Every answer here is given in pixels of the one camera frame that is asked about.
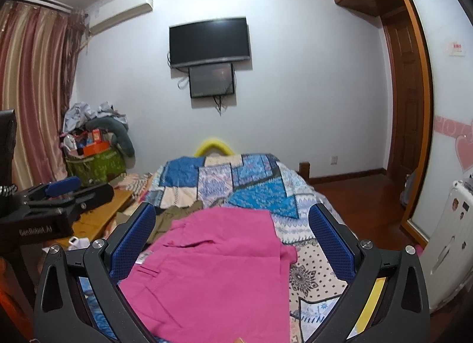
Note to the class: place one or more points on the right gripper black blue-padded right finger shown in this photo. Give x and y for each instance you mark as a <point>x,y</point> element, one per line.
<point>386,298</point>

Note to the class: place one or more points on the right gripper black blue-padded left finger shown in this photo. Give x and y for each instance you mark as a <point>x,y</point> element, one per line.
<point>62,313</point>

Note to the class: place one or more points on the pink pants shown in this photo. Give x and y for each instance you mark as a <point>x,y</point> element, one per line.
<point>218,275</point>

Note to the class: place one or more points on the wooden bedside board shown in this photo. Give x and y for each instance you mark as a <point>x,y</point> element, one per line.
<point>92,224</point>

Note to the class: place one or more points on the green fabric storage bag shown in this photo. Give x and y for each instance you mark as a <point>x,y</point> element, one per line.
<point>100,168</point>

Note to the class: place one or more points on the white suitcase with stickers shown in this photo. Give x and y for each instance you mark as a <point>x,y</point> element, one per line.
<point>447,259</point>

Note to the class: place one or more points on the orange box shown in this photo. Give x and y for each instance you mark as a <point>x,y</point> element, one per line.
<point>95,148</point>

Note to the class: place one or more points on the white crumpled clothes pile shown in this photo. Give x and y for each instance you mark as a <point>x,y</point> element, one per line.
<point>80,113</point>

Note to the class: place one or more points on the grey plush toy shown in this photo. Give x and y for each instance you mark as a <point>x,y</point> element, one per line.
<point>118,130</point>

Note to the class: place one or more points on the olive khaki folded pants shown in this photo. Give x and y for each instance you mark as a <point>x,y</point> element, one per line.
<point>164,218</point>

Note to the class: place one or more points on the yellow round cushion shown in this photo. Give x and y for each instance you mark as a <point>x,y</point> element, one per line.
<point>213,145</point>

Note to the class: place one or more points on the pink striped curtain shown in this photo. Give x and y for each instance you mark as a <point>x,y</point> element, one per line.
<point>39,55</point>

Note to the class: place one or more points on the patchwork patterned bed quilt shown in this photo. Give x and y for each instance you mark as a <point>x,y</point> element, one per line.
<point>260,182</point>

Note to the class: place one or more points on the brown wooden door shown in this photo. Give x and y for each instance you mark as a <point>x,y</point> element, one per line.
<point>408,107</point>

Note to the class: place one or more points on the white frosted wardrobe door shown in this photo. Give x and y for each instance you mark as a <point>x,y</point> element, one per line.
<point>448,33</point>

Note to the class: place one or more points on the wooden bed post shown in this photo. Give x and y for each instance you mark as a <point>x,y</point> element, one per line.
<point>304,171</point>

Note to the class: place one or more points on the small black wall monitor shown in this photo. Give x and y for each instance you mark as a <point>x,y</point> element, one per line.
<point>211,80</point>

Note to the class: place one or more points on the white wall air conditioner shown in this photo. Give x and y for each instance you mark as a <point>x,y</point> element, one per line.
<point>116,12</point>

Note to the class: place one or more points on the black wall television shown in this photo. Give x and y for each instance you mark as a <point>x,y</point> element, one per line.
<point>209,42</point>

